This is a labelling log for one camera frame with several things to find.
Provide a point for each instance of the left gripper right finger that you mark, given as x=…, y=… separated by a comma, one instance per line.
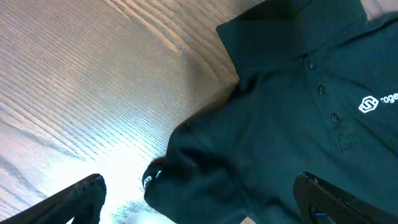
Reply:
x=321, y=202

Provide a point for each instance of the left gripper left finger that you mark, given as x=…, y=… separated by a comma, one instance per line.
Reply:
x=80, y=203

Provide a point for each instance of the black polo shirt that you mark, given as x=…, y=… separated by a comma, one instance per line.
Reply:
x=317, y=92

